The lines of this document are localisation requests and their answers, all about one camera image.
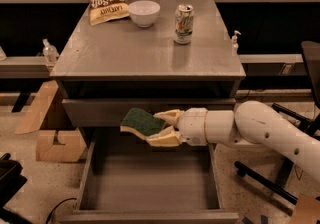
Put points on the clear plastic bottle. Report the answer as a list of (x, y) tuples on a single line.
[(50, 53)]

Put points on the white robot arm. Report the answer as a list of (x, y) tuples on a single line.
[(220, 127)]

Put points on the open bottom grey drawer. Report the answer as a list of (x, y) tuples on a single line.
[(126, 181)]

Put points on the cardboard box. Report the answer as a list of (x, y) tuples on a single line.
[(57, 139)]

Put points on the white pump bottle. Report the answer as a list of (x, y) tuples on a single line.
[(234, 40)]

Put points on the black object lower left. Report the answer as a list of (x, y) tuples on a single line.
[(11, 181)]

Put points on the grey drawer cabinet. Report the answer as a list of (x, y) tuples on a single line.
[(118, 59)]

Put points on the chip bag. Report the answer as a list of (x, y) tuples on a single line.
[(106, 10)]

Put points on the green and yellow sponge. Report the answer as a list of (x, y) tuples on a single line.
[(141, 123)]

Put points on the white bowl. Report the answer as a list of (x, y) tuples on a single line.
[(144, 13)]

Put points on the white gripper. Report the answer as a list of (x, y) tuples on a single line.
[(192, 126)]

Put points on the closed middle grey drawer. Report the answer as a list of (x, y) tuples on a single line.
[(109, 112)]

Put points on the wooden block lower right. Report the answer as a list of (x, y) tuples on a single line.
[(306, 211)]

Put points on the soda can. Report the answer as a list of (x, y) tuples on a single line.
[(184, 15)]

